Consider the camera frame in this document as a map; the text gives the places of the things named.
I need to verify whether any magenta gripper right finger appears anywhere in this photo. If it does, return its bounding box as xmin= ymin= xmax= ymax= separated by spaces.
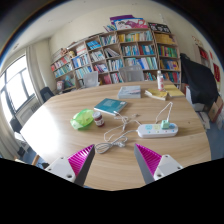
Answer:
xmin=134 ymin=144 xmax=182 ymax=184

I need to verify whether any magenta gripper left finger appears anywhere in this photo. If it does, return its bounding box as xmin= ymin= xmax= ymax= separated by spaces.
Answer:
xmin=46 ymin=144 xmax=95 ymax=187

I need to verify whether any green charger plug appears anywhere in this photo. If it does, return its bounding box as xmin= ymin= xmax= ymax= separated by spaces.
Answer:
xmin=161 ymin=120 xmax=170 ymax=129

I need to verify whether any white power strip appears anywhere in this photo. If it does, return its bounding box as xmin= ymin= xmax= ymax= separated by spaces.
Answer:
xmin=137 ymin=123 xmax=178 ymax=138

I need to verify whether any green plastic bag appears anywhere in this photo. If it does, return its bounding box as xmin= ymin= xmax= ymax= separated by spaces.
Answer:
xmin=70 ymin=109 xmax=93 ymax=130

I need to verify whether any small red-lidded jar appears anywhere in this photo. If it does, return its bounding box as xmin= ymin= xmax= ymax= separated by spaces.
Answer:
xmin=92 ymin=111 xmax=104 ymax=127

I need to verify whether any teal book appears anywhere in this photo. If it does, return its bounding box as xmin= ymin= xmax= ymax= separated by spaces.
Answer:
xmin=94 ymin=98 xmax=127 ymax=115

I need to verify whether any yellow book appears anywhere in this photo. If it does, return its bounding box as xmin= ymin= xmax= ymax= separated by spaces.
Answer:
xmin=145 ymin=89 xmax=168 ymax=100

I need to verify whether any yellow notepad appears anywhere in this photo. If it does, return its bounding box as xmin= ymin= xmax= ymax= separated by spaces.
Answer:
xmin=164 ymin=84 xmax=184 ymax=98

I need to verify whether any dark blue office chair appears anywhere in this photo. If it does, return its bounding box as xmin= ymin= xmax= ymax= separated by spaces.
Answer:
xmin=40 ymin=87 xmax=54 ymax=102

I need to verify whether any cardboard box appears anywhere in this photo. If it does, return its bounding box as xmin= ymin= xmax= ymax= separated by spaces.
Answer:
xmin=208 ymin=97 xmax=224 ymax=122

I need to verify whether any white plastic bottle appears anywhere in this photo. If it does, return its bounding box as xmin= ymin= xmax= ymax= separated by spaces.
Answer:
xmin=157 ymin=70 xmax=164 ymax=91

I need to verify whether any black cloth on stand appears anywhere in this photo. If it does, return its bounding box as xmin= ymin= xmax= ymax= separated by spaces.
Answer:
xmin=180 ymin=53 xmax=219 ymax=107

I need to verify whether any grey mesh chair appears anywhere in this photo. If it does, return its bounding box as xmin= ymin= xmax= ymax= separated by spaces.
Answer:
xmin=119 ymin=65 xmax=144 ymax=82

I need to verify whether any window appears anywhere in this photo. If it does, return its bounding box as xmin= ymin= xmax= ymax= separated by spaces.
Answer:
xmin=0 ymin=55 xmax=35 ymax=115

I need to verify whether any wooden bookshelf with books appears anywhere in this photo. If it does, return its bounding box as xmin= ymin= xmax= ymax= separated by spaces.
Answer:
xmin=51 ymin=28 xmax=181 ymax=90

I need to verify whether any white power strip cord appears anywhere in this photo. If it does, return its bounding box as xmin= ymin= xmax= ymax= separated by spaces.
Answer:
xmin=94 ymin=110 xmax=142 ymax=155

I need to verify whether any white charger cable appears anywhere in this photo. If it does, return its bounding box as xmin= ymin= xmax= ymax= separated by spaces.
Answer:
xmin=154 ymin=101 xmax=174 ymax=125

